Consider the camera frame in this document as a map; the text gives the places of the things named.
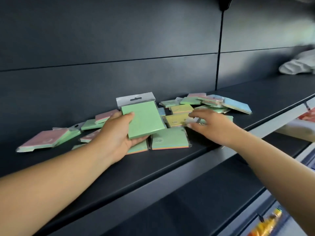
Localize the green sticky note packet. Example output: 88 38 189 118
116 92 168 140

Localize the person's right forearm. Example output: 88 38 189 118
230 131 315 236

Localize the yellow sticky note packet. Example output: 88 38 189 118
164 113 197 128

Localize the person's right hand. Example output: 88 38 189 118
186 109 240 148

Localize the person's left forearm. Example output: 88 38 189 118
0 142 116 236

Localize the person's left hand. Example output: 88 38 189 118
90 111 150 165

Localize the yellow orange snack packet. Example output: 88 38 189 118
247 207 283 236

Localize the dark shelf board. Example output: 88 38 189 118
0 74 315 236
103 132 311 236

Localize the pile of pastel notepad packs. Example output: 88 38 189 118
15 93 252 155

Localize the red and white package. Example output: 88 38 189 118
276 108 315 143

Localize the black shelf bracket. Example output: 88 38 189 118
219 0 234 11

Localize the black shelf upright strip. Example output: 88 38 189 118
215 10 224 91

